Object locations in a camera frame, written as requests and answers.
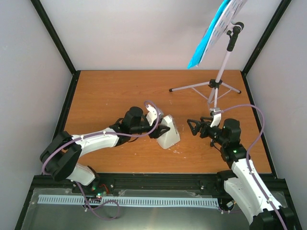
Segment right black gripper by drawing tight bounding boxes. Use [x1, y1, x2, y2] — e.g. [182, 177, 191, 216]
[188, 117, 227, 146]

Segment white metronome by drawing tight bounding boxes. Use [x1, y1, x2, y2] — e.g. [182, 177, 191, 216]
[157, 115, 180, 149]

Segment white music stand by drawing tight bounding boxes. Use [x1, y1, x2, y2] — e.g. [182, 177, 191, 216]
[169, 0, 246, 108]

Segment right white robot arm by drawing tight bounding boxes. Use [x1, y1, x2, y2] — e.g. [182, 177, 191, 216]
[187, 117, 295, 230]

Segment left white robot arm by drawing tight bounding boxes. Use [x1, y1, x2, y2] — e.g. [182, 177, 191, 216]
[40, 104, 172, 193]

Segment blue sheet music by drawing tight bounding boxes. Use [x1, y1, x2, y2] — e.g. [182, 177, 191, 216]
[187, 0, 230, 69]

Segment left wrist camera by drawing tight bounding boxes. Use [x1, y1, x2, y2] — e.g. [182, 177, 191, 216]
[146, 104, 164, 126]

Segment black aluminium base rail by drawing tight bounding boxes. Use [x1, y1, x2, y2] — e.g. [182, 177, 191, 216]
[30, 173, 290, 198]

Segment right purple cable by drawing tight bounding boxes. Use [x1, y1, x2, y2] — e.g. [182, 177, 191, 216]
[215, 104, 288, 230]

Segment light blue cable duct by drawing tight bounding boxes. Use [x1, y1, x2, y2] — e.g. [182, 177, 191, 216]
[37, 195, 219, 209]

